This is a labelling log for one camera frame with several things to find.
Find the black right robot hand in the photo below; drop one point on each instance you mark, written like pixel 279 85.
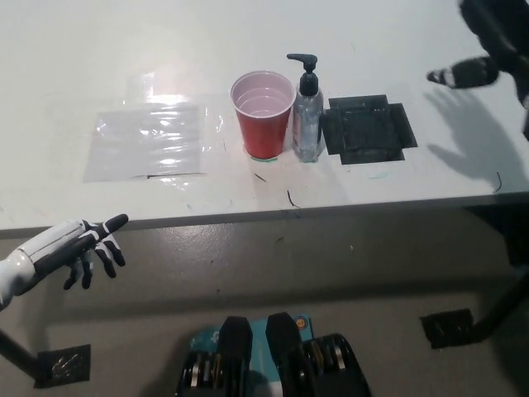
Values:
pixel 498 41

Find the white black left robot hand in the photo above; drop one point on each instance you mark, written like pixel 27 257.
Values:
pixel 45 252

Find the black tape patch on table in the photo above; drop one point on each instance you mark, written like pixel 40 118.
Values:
pixel 365 128

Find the clear plastic sheet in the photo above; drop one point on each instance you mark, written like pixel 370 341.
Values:
pixel 146 142

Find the clear pump hand soap bottle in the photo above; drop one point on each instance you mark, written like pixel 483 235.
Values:
pixel 308 120

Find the red plastic cup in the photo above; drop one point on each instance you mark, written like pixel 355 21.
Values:
pixel 262 132

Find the black floor tape patch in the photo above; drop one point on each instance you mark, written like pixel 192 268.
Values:
pixel 448 328
pixel 62 366

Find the black table leg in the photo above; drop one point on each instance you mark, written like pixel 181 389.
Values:
pixel 506 302
pixel 18 351

